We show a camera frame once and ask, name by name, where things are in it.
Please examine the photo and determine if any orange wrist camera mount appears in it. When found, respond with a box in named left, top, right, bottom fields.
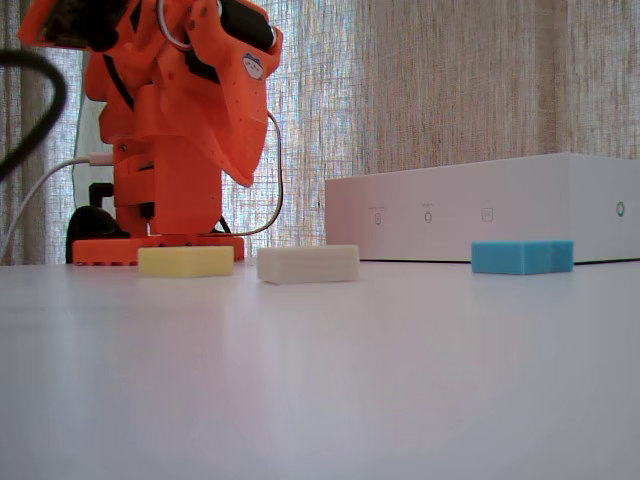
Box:
left=17, top=0, right=127, bottom=54

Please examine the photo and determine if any black camera cable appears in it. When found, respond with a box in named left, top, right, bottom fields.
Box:
left=0, top=48, right=70, bottom=182

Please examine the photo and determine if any yellow cuboid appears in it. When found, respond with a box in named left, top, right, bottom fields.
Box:
left=137, top=244, right=236, bottom=279

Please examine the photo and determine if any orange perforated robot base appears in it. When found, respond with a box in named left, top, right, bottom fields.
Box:
left=71, top=234, right=247, bottom=267

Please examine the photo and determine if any blue cuboid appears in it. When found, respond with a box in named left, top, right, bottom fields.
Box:
left=470, top=239, right=576, bottom=276

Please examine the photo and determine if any beige woven curtain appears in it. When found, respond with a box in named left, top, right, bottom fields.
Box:
left=0, top=0, right=640, bottom=266

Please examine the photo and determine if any cream cuboid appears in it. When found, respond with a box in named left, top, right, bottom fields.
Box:
left=255, top=243, right=361, bottom=286

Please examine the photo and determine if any white usb cable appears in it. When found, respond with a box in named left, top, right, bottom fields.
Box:
left=0, top=153, right=117, bottom=262

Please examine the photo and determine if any orange gripper black servo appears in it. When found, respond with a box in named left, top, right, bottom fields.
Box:
left=187, top=0, right=285, bottom=189

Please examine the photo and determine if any red white black servo cable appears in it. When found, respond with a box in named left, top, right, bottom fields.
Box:
left=156, top=0, right=195, bottom=52
left=218, top=111, right=286, bottom=237

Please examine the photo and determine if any black table clamp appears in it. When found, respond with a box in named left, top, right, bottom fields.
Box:
left=65, top=181, right=132, bottom=265

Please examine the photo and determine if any white open box bin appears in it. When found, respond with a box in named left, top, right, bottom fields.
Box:
left=324, top=151, right=640, bottom=265

